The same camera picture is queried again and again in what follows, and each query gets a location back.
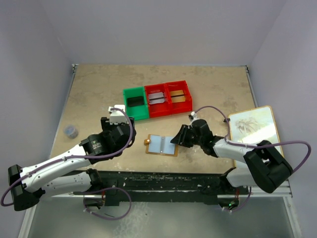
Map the red bin with gold card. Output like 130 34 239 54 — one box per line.
164 80 193 115

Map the red bin with silver card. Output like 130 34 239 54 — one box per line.
145 84 171 118

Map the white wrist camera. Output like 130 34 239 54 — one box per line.
188 111 199 123
108 105 127 124

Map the gold card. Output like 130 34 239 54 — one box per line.
170 90 186 103

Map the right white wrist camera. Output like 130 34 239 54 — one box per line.
188 111 199 123

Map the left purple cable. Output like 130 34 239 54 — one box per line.
0 107 136 220

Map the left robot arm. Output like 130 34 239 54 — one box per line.
8 117 137 211

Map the purple cable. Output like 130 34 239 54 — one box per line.
0 107 136 220
189 106 312 214

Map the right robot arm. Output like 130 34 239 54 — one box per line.
170 119 293 193

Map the white board with wooden frame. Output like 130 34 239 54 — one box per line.
224 106 280 144

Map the silver card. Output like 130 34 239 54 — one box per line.
148 92 165 105

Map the black card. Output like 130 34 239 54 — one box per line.
127 96 144 107

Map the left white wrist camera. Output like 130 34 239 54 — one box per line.
108 105 127 124

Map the aluminium frame rail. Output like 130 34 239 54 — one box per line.
29 183 294 199

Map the green plastic bin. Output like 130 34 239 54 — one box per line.
123 87 149 120

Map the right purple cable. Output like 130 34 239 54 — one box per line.
189 106 312 214

